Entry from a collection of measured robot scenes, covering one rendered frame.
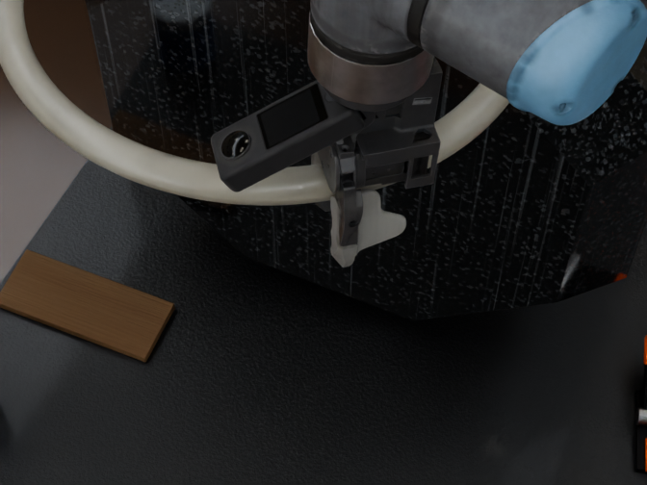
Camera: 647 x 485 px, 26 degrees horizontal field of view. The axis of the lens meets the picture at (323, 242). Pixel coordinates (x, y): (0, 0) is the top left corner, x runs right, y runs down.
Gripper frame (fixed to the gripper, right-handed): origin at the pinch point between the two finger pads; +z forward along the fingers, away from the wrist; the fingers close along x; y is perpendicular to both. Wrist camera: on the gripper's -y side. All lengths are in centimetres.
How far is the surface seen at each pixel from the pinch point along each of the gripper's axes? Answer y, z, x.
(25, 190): -26, 84, 76
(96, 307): -18, 82, 50
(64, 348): -24, 84, 45
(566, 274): 39, 49, 20
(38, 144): -22, 84, 84
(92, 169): -15, 82, 76
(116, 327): -16, 82, 46
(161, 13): -5, 26, 53
